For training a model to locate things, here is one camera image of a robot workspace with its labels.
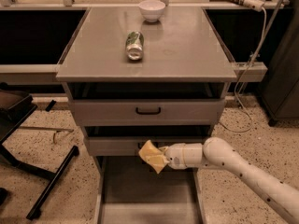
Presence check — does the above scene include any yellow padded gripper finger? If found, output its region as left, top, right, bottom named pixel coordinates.
left=146, top=155, right=169, bottom=174
left=138, top=140, right=164, bottom=158

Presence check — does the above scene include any grey top drawer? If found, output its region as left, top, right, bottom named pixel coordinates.
left=67, top=82, right=224, bottom=126

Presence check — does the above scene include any white ceramic bowl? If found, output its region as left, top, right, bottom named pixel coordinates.
left=138, top=0, right=165, bottom=22

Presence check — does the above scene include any dark grey side cabinet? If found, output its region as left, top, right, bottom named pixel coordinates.
left=258, top=7, right=299, bottom=126

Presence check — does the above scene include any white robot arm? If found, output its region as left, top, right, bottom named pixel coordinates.
left=138, top=137, right=299, bottom=224

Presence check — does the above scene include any grey drawer cabinet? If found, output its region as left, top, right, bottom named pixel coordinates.
left=55, top=5, right=238, bottom=224

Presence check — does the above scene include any crushed green soda can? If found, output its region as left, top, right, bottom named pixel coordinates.
left=125, top=31, right=144, bottom=61

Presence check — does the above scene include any white cable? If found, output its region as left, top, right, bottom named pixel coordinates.
left=218, top=7, right=269, bottom=133

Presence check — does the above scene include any grey drawer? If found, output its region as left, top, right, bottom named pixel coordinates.
left=67, top=82, right=224, bottom=126
left=93, top=156, right=206, bottom=224
left=84, top=125, right=213, bottom=156

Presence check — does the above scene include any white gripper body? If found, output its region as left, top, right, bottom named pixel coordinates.
left=159, top=143, right=187, bottom=170

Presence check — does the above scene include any black chair frame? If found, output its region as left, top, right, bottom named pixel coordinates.
left=0, top=81, right=80, bottom=221

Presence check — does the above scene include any grey bottom drawer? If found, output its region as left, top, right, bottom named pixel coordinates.
left=93, top=156, right=206, bottom=224

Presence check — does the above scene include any grey middle drawer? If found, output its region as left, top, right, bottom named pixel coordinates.
left=84, top=125, right=213, bottom=156

